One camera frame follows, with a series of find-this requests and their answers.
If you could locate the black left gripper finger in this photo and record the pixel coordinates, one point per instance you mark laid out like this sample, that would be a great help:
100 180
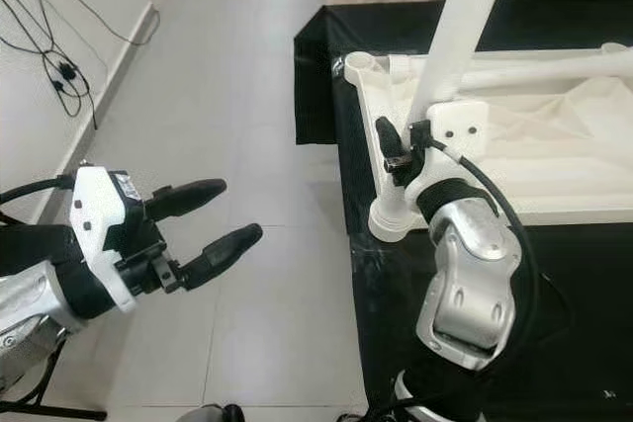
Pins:
188 198
223 256

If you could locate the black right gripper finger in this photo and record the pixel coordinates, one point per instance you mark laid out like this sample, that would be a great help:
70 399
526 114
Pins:
391 142

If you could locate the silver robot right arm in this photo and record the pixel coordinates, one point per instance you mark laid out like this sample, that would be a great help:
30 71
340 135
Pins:
465 284

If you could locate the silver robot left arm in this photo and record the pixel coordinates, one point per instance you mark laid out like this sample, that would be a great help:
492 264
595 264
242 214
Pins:
30 323

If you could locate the flat clear tape patch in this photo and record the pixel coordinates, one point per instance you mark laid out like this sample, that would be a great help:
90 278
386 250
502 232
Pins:
364 254

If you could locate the white baseboard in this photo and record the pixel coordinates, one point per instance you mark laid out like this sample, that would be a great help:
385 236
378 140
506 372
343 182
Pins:
99 106

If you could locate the black chair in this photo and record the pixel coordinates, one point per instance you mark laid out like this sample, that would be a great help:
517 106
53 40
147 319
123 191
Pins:
79 412

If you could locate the black plug adapter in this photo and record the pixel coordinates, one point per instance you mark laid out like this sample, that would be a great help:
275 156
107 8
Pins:
67 73

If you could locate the black tablecloth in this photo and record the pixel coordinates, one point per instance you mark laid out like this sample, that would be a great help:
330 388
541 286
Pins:
584 323

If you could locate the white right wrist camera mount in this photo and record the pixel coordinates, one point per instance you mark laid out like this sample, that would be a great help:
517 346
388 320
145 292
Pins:
460 126

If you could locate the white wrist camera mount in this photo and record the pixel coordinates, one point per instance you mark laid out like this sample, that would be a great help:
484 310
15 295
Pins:
460 126
94 214

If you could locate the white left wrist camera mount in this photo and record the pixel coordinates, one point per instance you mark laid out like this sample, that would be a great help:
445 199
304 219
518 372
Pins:
94 214

